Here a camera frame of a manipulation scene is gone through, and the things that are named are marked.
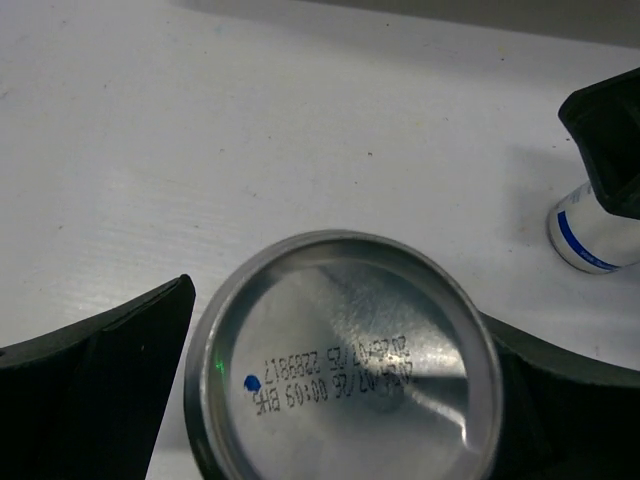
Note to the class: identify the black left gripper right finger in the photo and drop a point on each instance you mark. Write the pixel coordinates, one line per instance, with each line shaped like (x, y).
(566, 416)

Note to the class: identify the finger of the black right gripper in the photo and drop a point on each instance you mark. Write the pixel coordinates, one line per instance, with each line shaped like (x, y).
(603, 120)

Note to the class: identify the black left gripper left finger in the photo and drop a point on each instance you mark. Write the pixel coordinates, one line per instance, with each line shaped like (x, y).
(87, 401)

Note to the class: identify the red bull can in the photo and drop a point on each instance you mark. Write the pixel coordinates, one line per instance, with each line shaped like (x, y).
(589, 238)

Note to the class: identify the silver can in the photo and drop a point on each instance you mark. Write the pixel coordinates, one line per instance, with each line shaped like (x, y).
(337, 354)

